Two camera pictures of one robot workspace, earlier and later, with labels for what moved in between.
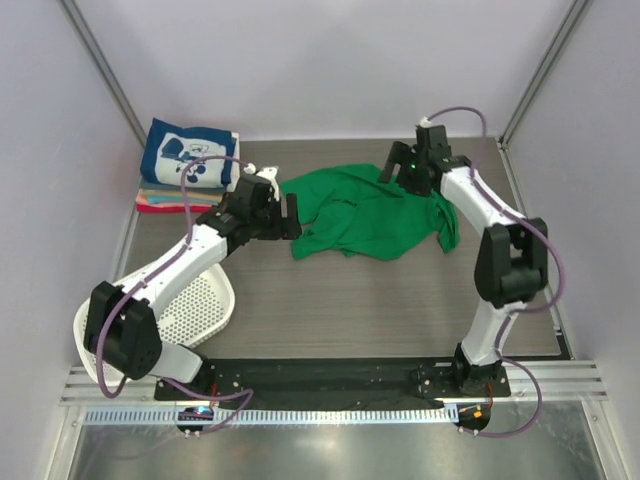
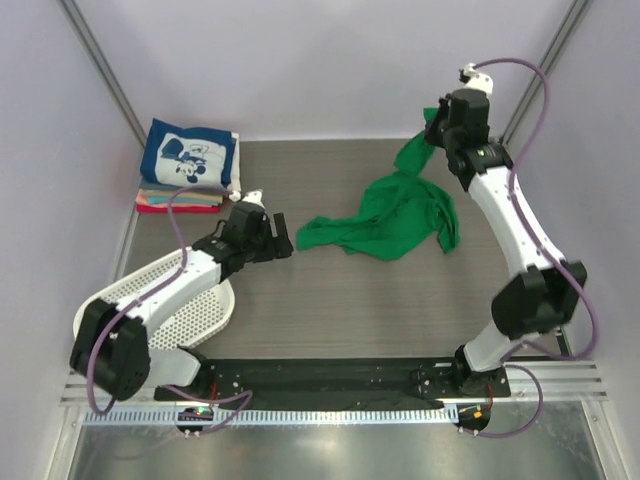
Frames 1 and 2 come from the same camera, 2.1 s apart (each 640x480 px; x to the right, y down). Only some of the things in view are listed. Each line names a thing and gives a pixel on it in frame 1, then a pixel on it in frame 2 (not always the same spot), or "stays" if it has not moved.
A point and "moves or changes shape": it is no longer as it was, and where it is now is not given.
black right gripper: (398, 155) → (429, 129)
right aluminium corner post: (574, 12) stays
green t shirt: (347, 210) moves or changes shape
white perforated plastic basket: (198, 308) stays
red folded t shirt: (144, 208) stays
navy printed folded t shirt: (169, 148) stays
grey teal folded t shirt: (148, 184) stays
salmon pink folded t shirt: (143, 200) stays
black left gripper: (287, 227) → (281, 247)
